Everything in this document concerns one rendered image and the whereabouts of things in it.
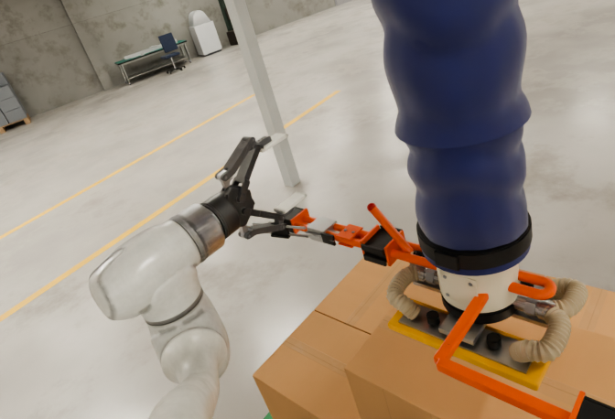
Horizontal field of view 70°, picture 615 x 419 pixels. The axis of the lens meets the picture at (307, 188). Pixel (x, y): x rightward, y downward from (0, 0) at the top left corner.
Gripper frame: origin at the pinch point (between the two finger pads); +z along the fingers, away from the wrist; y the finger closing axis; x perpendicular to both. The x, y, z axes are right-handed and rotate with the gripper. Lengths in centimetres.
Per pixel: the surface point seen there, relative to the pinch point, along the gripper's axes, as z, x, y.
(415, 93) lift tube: 9.7, 24.7, -11.5
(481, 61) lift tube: 14.1, 34.2, -14.8
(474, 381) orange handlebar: -6, 37, 34
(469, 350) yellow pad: 8, 29, 45
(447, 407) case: 5, 24, 64
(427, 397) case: 5, 19, 64
